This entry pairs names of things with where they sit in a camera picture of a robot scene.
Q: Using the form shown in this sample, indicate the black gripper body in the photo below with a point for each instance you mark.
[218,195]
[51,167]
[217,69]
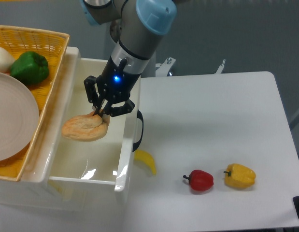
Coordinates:
[114,84]

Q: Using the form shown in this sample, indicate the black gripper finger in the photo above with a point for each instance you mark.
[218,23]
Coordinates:
[92,95]
[126,108]

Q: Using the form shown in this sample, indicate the triangle bread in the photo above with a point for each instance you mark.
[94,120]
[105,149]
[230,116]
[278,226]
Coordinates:
[86,128]

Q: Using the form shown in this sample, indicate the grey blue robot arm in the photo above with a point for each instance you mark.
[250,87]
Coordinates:
[143,25]

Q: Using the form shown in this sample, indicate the white upper drawer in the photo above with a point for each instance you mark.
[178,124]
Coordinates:
[101,164]

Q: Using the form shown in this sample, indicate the white drawer cabinet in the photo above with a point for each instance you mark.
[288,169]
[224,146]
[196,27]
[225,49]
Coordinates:
[34,188]

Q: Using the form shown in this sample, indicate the yellow banana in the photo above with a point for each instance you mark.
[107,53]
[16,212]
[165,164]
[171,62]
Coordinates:
[147,159]

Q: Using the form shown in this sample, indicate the yellow woven basket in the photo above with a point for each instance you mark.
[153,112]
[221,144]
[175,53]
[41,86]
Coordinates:
[52,45]

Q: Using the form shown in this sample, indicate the green bell pepper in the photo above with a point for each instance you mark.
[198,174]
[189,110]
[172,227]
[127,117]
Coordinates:
[30,68]

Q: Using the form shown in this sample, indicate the pink plate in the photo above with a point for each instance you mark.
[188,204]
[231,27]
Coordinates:
[19,116]

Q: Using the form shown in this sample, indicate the white onion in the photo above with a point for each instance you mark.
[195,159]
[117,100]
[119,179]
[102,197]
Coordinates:
[6,61]

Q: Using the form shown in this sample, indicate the red bell pepper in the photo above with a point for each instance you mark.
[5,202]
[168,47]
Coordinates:
[200,180]

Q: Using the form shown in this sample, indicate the yellow bell pepper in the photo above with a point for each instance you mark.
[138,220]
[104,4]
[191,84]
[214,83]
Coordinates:
[239,176]

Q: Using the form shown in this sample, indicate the black drawer handle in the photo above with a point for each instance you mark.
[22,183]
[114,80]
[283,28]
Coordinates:
[139,131]

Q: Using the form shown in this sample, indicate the white metal bracket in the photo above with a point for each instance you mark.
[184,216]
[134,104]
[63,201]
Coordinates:
[165,69]

